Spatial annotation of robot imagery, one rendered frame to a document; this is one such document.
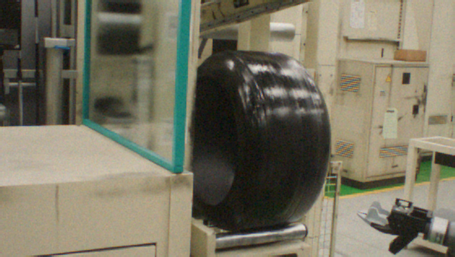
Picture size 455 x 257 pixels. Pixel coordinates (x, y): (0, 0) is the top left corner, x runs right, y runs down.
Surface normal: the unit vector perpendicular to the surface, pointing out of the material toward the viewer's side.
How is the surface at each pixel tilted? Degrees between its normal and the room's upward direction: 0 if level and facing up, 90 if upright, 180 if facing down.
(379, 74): 90
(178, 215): 90
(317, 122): 70
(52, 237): 90
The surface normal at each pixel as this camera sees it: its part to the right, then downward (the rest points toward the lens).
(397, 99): 0.62, 0.16
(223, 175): 0.41, -0.48
